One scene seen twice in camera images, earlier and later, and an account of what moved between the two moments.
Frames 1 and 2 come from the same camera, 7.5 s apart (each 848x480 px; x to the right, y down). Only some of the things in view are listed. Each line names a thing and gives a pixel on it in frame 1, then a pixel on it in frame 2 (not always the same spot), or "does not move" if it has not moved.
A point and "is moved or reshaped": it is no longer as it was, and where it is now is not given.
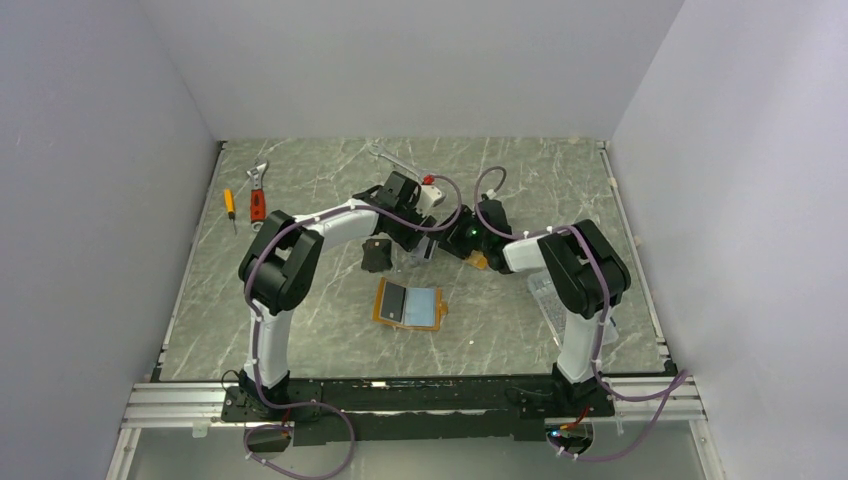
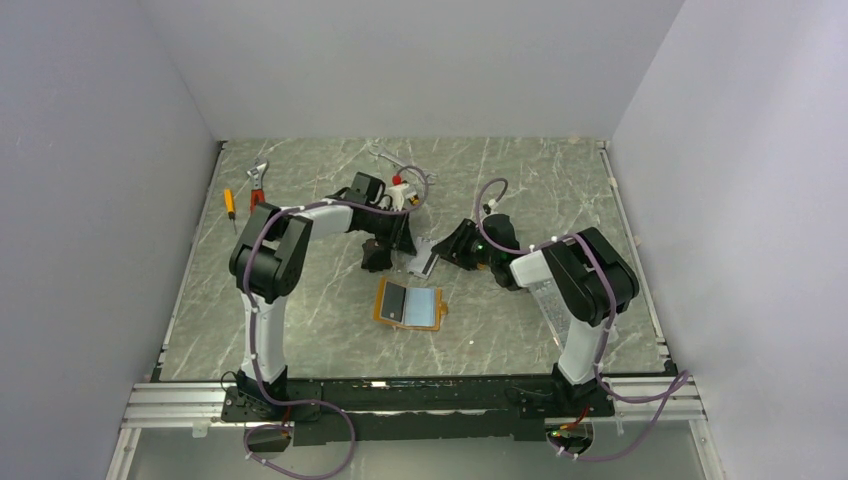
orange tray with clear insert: [407, 306] does not move
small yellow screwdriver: [230, 205] does not move
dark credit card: [393, 302] does not move
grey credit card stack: [424, 250] is moved or reshaped
